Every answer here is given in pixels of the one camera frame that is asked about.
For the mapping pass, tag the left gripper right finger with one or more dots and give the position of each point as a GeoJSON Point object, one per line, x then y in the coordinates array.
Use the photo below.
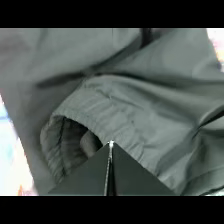
{"type": "Point", "coordinates": [136, 176]}

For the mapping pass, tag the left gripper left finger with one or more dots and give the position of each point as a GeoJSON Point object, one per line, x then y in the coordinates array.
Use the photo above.
{"type": "Point", "coordinates": [86, 176]}

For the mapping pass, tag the black garment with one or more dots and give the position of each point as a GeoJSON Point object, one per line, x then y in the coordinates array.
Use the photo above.
{"type": "Point", "coordinates": [150, 100]}

